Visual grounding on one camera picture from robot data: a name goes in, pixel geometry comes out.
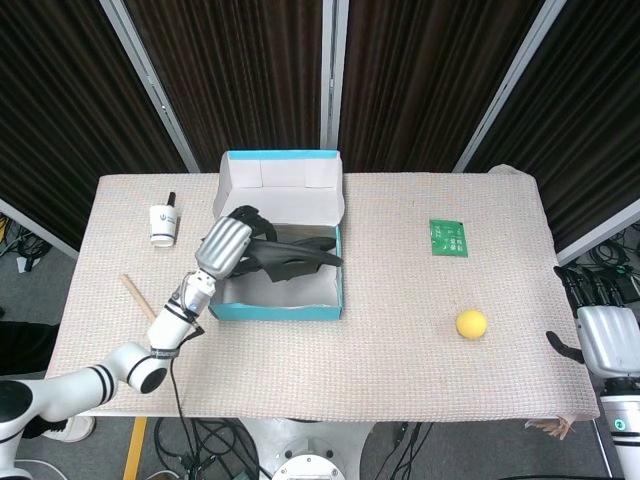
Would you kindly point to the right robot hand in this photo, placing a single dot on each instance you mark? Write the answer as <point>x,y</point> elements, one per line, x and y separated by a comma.
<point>607,340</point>

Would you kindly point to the dark trouser leg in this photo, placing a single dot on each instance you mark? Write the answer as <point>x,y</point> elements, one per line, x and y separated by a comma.
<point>27,347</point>

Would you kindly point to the white sneaker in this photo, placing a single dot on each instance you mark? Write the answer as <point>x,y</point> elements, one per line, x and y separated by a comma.
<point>75,429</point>

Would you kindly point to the wooden stick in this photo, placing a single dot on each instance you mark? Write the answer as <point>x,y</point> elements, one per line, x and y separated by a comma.
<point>137,295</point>

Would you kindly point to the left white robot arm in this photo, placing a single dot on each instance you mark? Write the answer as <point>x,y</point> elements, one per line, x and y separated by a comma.
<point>125,370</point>

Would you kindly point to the small black marker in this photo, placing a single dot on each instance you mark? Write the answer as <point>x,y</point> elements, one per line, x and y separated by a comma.
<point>171,199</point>

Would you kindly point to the green circuit board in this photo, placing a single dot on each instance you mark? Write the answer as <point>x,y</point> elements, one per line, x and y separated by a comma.
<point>448,238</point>

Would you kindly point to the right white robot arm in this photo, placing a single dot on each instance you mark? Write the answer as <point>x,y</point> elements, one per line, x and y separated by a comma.
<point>622,430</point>

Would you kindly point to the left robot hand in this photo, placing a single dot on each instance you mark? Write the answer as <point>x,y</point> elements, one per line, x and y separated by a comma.
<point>222,247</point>

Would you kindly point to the yellow ball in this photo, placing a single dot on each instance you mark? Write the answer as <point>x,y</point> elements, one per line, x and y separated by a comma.
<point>471,325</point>

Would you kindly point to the grey partition frame post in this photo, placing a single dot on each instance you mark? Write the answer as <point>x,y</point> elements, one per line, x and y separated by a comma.
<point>155,90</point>
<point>505,90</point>
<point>334,75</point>

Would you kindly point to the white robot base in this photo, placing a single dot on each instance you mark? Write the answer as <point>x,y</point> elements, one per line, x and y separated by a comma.
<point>310,450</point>

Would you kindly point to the wooden clothespins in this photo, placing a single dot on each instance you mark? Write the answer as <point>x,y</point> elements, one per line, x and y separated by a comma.
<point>550,429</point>

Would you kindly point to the blue cardboard shoe box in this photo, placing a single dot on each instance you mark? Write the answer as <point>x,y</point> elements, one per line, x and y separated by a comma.
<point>275,313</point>

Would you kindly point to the beige waffle tablecloth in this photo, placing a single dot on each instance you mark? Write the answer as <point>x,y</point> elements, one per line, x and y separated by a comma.
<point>400,370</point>

